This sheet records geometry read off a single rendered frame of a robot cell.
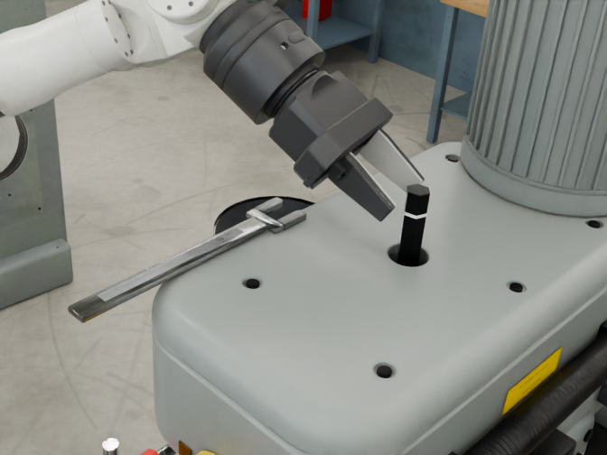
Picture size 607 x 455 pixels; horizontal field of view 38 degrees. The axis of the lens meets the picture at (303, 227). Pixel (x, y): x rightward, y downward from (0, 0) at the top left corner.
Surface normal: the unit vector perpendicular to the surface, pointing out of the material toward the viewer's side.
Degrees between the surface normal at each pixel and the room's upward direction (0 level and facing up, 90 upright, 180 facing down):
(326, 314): 0
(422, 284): 0
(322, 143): 52
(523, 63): 90
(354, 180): 90
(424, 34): 90
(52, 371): 0
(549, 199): 90
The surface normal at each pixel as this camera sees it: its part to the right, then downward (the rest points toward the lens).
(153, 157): 0.07, -0.84
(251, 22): 0.18, -0.28
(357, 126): 0.49, -0.56
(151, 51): 0.55, -0.22
